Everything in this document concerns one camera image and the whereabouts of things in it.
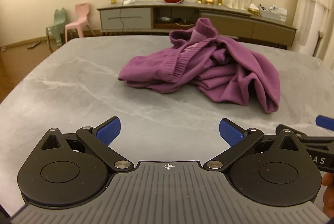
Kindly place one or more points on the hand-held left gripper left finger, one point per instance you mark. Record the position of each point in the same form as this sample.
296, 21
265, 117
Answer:
109, 130

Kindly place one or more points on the gold tissue box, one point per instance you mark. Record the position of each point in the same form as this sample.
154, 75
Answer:
253, 10

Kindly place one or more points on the person's right hand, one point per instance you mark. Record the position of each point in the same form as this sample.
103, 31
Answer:
329, 195

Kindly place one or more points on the white box of packets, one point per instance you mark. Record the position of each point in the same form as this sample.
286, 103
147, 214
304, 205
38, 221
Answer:
274, 13

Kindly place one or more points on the small dark floor item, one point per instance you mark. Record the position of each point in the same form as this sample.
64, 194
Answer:
34, 44

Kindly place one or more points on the pink plastic child chair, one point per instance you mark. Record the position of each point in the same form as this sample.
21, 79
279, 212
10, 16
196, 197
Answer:
78, 23

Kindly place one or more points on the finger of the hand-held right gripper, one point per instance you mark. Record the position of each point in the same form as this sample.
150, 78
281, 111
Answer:
302, 133
325, 122

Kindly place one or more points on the dark bowl in cabinet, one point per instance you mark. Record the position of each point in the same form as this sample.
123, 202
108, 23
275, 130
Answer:
165, 19

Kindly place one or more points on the green plastic child chair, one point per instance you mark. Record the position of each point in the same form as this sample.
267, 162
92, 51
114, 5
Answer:
56, 28

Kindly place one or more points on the long grey television cabinet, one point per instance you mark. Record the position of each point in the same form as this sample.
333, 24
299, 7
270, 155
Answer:
261, 26

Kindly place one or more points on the set of clear glasses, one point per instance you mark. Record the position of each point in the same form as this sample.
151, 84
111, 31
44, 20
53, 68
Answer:
236, 2

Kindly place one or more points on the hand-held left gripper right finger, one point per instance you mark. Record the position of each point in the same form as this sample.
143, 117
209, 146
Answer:
231, 133

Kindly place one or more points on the gold burger-shaped ornament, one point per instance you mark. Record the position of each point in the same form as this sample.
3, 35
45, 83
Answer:
210, 0

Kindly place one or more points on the purple fleece garment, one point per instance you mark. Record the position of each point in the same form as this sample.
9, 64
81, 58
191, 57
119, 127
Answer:
208, 75

